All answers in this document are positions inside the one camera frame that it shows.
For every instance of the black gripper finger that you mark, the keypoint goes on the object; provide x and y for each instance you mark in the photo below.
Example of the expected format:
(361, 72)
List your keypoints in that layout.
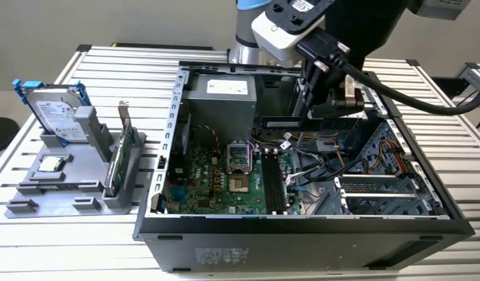
(314, 96)

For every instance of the grey power supply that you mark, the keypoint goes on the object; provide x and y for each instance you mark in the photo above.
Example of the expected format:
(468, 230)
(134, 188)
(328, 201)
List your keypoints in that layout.
(221, 117)

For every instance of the grey metal disk bay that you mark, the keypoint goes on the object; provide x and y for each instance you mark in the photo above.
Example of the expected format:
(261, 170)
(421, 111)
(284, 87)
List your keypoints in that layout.
(380, 176)

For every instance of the small slatted metal table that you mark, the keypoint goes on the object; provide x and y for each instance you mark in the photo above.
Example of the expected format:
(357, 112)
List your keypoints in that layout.
(475, 71)

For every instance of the CPU socket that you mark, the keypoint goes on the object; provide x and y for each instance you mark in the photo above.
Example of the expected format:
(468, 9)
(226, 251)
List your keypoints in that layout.
(240, 183)

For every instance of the green motherboard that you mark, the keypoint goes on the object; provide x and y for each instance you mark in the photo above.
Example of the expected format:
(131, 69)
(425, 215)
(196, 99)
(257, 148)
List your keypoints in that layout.
(201, 175)

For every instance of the black PC case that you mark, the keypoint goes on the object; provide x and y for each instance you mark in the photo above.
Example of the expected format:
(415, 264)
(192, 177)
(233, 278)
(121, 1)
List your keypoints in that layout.
(264, 243)

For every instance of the green graphics card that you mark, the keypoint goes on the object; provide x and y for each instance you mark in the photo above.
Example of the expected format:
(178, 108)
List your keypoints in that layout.
(125, 152)

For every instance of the grey parts rack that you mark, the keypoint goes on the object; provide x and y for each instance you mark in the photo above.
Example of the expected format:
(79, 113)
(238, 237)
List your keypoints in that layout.
(79, 169)

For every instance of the hard disk in blue carrier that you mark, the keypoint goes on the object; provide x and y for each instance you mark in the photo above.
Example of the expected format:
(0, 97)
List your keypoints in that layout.
(57, 114)

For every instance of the silver CPU chip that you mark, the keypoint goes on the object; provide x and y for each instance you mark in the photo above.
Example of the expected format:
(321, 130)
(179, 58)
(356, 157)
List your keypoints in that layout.
(50, 162)

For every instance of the black round floor object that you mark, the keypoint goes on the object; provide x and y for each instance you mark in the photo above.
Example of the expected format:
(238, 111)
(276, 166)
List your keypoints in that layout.
(2, 134)

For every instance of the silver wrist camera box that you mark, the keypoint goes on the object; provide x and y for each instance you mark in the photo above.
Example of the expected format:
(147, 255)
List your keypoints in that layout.
(439, 8)
(274, 38)

